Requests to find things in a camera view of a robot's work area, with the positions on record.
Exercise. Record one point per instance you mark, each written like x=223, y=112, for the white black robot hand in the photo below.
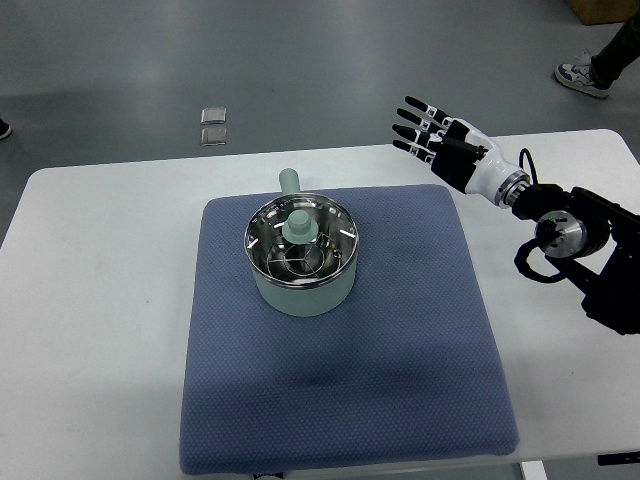
x=459, y=154

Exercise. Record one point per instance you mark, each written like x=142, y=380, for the glass lid with green knob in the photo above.
x=301, y=241

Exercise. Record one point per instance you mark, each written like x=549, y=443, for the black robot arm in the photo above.
x=588, y=240

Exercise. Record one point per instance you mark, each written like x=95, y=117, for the green pot with steel interior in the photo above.
x=304, y=302

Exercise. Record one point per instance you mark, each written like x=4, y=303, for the white blue sneaker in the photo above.
x=576, y=76

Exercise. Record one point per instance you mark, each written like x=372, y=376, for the cardboard box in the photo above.
x=598, y=12

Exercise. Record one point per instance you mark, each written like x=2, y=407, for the dark trouser leg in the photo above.
x=607, y=66

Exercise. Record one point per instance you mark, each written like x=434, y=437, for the blue textured mat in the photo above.
x=406, y=368

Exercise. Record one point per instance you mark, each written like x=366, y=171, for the upper metal floor plate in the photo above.
x=213, y=115

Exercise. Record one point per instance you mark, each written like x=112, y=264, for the metal floor plate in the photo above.
x=213, y=136
x=213, y=115

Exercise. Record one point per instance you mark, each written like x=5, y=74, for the lower metal floor plate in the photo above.
x=213, y=136

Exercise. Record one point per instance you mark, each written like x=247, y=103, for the white table leg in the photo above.
x=533, y=470

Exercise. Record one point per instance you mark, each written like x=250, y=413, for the black table control panel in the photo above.
x=627, y=458

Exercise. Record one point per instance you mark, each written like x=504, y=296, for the black shoe at left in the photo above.
x=5, y=129

